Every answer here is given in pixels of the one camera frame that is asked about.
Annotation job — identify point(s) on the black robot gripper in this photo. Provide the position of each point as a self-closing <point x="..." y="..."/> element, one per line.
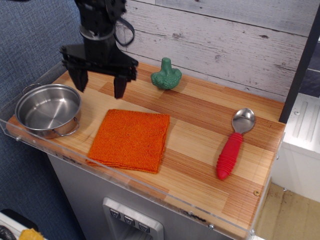
<point x="98" y="53"/>

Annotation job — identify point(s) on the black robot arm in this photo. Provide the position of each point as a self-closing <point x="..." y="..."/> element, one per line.
<point x="103" y="12"/>

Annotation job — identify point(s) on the red handled metal spoon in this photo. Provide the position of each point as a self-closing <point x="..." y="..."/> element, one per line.
<point x="242" y="122"/>

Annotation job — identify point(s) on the green toy broccoli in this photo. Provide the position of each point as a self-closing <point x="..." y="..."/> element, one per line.
<point x="167" y="78"/>

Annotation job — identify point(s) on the grey toy fridge cabinet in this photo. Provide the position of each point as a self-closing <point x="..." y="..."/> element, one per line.
<point x="86" y="191"/>

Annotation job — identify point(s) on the orange towel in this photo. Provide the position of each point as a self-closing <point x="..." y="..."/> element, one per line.
<point x="131" y="140"/>

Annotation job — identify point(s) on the clear acrylic guard rail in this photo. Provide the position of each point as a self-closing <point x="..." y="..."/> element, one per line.
<point x="200" y="124"/>

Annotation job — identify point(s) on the yellow object bottom left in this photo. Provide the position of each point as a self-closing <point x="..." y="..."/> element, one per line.
<point x="30" y="234"/>

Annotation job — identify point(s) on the silver dispenser button panel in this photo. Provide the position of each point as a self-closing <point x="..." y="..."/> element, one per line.
<point x="130" y="220"/>

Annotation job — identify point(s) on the stainless steel pot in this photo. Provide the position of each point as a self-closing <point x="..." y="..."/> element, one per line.
<point x="49" y="111"/>

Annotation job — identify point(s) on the dark right vertical post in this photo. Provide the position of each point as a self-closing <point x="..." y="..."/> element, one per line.
<point x="304" y="62"/>

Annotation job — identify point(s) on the white toy sink unit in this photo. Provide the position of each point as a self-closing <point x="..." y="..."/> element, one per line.
<point x="297" y="164"/>

